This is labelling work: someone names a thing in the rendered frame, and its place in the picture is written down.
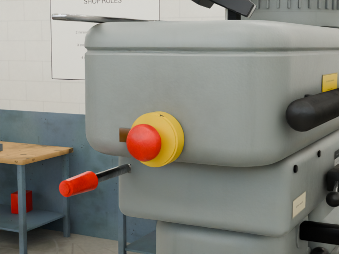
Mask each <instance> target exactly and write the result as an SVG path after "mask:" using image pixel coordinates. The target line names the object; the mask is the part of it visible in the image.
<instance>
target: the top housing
mask: <svg viewBox="0 0 339 254"><path fill-rule="evenodd" d="M84 47H85V48H86V49H87V52H86V53H85V123H86V138H87V141H88V143H89V145H90V146H91V147H92V148H93V149H94V150H96V151H98V152H100V153H102V154H106V155H112V156H121V157H132V158H133V156H132V155H131V154H130V153H129V151H128V148H127V143H126V142H120V137H119V128H123V129H131V127H132V125H133V123H134V122H135V120H136V119H137V118H139V117H140V116H142V115H144V114H146V113H151V112H156V111H161V112H166V113H168V114H170V115H172V116H173V117H174V118H175V119H176V120H177V121H178V122H179V124H180V125H181V127H182V130H183V133H184V147H183V150H182V152H181V154H180V155H179V157H178V158H177V159H176V160H175V162H186V163H197V164H207V165H218V166H230V167H253V166H264V165H269V164H273V163H275V162H278V161H280V160H282V159H284V158H286V157H288V156H290V155H292V154H293V153H295V152H297V151H299V150H301V149H302V148H304V147H306V146H308V145H310V144H312V143H313V142H315V141H317V140H319V139H321V138H323V137H324V136H326V135H328V134H330V133H332V132H333V131H335V130H337V129H339V116H338V117H336V118H334V119H332V120H330V121H328V122H325V123H323V124H321V125H319V126H317V127H315V128H313V129H311V130H308V131H306V132H299V131H296V130H294V129H293V128H291V127H290V126H289V124H288V123H287V120H286V110H287V107H288V106H289V105H290V104H291V102H293V101H295V100H297V99H301V98H304V96H305V95H306V94H312V95H315V94H319V93H322V92H326V91H329V90H333V89H337V88H339V29H338V28H329V27H320V26H311V25H303V24H294V23H286V22H277V21H265V20H210V21H148V22H105V23H98V24H96V25H94V26H92V27H91V28H90V29H89V30H88V32H87V34H86V36H85V41H84Z"/></svg>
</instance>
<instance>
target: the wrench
mask: <svg viewBox="0 0 339 254"><path fill-rule="evenodd" d="M51 18H52V19H53V20H59V21H74V22H90V23H105V22H148V21H161V20H139V19H128V18H115V17H103V16H91V15H79V14H66V13H64V14H52V16H51Z"/></svg>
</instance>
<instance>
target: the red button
mask: <svg viewBox="0 0 339 254"><path fill-rule="evenodd" d="M126 143H127V148H128V151H129V153H130V154H131V155H132V156H133V157H134V158H135V159H137V160H139V161H143V162H146V161H150V160H152V159H154V158H155V157H156V156H157V155H158V154H159V152H160V150H161V137H160V135H159V133H158V131H157V130H156V129H155V128H154V127H152V126H151V125H148V124H139V125H136V126H134V127H133V128H132V129H131V130H130V131H129V133H128V136H127V141H126Z"/></svg>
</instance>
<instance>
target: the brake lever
mask: <svg viewBox="0 0 339 254"><path fill-rule="evenodd" d="M125 173H131V164H124V165H121V166H118V167H115V168H112V169H108V170H105V171H102V172H99V173H96V174H95V173H94V172H92V171H86V172H84V173H81V174H79V175H76V176H74V177H71V178H69V179H66V180H64V181H62V182H61V183H60V185H59V190H60V193H61V194H62V195H63V196H64V197H70V196H74V195H77V194H81V193H84V192H88V191H92V190H94V189H96V188H97V186H98V183H100V182H102V181H105V180H108V179H111V178H114V177H117V176H120V175H122V174H125Z"/></svg>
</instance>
